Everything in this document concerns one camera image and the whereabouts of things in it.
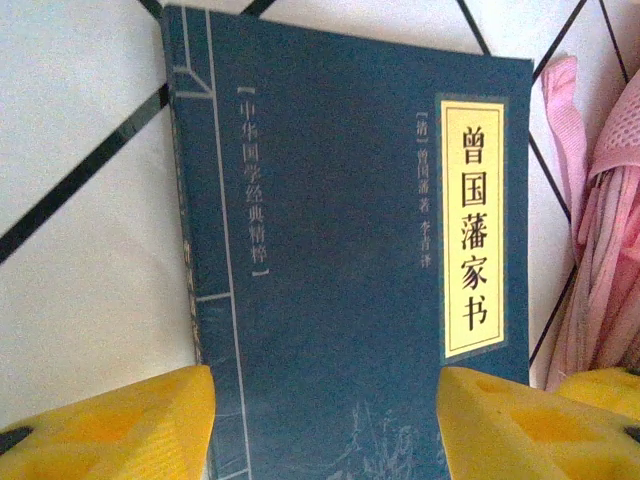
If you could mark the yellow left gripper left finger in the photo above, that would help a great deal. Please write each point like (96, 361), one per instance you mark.
(110, 430)

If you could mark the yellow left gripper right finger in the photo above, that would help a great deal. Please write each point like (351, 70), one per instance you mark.
(530, 435)

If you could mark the blue Chinese paperback book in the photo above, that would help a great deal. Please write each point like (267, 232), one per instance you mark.
(340, 225)

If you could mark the pink student backpack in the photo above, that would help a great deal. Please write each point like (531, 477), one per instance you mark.
(610, 225)

